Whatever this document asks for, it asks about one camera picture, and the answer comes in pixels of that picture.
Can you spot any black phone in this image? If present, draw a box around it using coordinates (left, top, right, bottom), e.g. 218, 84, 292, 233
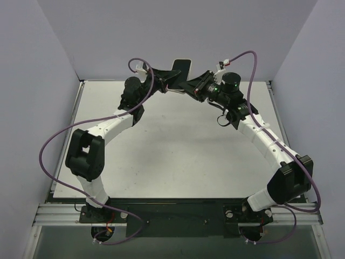
172, 59, 192, 83

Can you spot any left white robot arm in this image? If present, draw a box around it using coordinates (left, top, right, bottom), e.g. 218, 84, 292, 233
65, 66, 189, 222

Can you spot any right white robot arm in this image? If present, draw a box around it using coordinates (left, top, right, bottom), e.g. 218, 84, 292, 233
179, 71, 313, 221

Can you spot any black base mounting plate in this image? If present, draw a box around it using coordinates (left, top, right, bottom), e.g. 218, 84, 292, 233
79, 198, 273, 241

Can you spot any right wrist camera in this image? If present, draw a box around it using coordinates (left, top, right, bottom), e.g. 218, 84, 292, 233
213, 59, 231, 84

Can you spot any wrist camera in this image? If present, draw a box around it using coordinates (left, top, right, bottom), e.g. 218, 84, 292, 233
135, 61, 148, 77
213, 59, 231, 84

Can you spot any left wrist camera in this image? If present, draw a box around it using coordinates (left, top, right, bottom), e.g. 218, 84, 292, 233
135, 61, 148, 77

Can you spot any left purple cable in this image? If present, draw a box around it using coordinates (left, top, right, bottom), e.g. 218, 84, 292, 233
39, 57, 157, 246

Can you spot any purple cable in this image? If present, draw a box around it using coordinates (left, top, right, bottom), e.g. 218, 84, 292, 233
223, 50, 323, 245
39, 57, 157, 246

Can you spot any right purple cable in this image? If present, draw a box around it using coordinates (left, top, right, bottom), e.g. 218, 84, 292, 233
223, 50, 323, 245

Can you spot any aluminium frame rail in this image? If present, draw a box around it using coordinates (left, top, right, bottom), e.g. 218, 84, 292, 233
32, 80, 324, 230

